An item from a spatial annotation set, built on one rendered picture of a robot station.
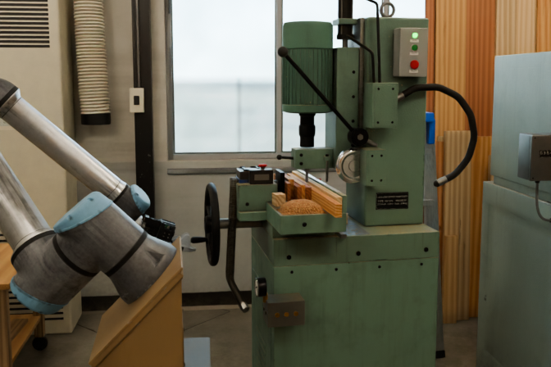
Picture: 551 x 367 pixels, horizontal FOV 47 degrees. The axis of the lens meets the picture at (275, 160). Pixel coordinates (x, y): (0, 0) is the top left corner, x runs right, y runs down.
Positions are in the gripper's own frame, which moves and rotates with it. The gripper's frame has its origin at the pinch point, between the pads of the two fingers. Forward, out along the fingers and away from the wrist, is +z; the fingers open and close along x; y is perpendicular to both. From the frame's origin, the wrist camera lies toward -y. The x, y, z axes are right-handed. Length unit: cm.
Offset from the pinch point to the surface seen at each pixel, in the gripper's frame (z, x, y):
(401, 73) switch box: 43, -23, 82
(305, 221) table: 24, -38, 27
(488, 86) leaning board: 145, 106, 114
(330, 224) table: 32, -38, 29
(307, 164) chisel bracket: 27, -9, 43
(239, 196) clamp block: 6.8, -15.1, 25.7
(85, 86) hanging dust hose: -62, 119, 39
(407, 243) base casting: 64, -28, 29
